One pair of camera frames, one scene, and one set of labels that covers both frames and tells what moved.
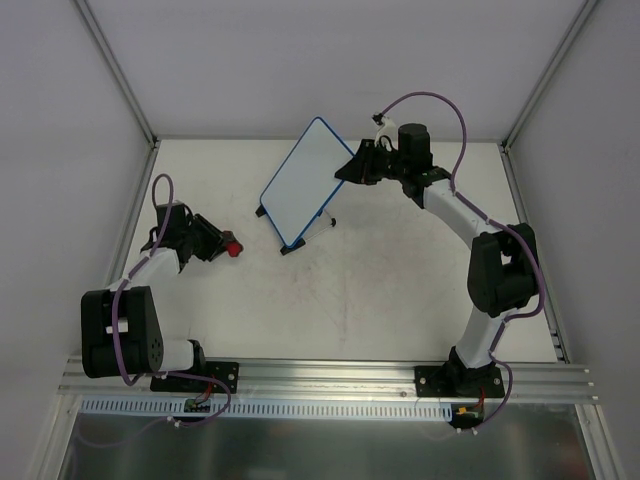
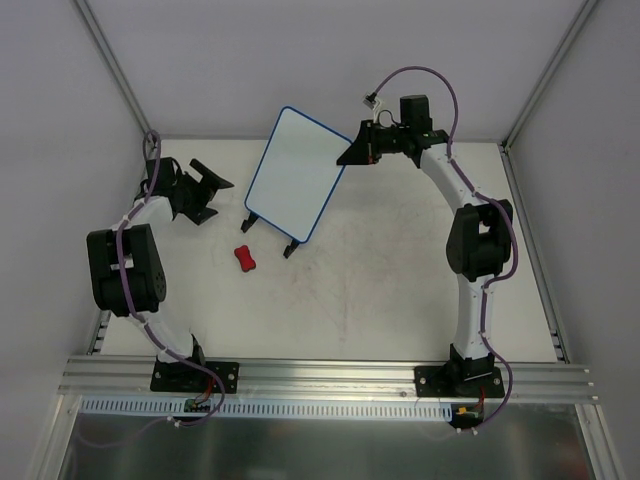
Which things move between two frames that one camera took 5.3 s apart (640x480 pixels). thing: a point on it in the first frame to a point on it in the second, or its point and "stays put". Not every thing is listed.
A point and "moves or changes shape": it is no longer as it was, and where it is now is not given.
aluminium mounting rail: (335, 381) stays put
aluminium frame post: (117, 72) stays put
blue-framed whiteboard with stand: (295, 199) moves or changes shape
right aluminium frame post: (509, 138) stays put
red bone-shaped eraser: (234, 248) to (243, 256)
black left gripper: (210, 238) to (195, 194)
